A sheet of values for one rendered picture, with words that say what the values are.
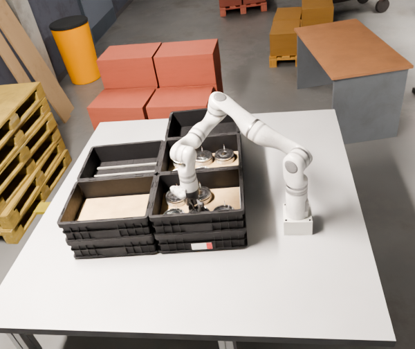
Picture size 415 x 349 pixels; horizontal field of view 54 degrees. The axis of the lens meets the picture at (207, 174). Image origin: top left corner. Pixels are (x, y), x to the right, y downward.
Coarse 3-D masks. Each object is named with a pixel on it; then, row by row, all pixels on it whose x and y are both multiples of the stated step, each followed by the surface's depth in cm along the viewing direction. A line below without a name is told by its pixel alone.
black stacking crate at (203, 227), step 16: (176, 176) 192; (208, 176) 191; (224, 176) 191; (160, 192) 192; (160, 208) 189; (160, 224) 173; (176, 224) 173; (192, 224) 172; (208, 224) 172; (224, 224) 172; (240, 224) 172
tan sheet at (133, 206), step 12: (84, 204) 198; (96, 204) 197; (108, 204) 196; (120, 204) 195; (132, 204) 193; (144, 204) 192; (84, 216) 191; (96, 216) 190; (108, 216) 189; (120, 216) 188; (132, 216) 187
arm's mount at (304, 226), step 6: (288, 222) 178; (294, 222) 178; (300, 222) 178; (306, 222) 177; (312, 222) 177; (288, 228) 180; (294, 228) 180; (300, 228) 180; (306, 228) 179; (312, 228) 179; (288, 234) 183; (294, 234) 182; (300, 234) 182; (306, 234) 182
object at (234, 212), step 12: (228, 168) 189; (240, 168) 188; (156, 180) 189; (240, 180) 184; (156, 192) 183; (240, 192) 175; (156, 216) 170; (168, 216) 169; (180, 216) 168; (192, 216) 168; (204, 216) 168; (216, 216) 168; (228, 216) 168
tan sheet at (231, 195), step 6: (216, 192) 193; (222, 192) 192; (228, 192) 192; (234, 192) 191; (216, 198) 189; (222, 198) 189; (228, 198) 188; (234, 198) 188; (162, 204) 191; (210, 204) 186; (216, 204) 186; (222, 204) 185; (228, 204) 185; (234, 204) 184; (162, 210) 188; (186, 210) 185; (210, 210) 183
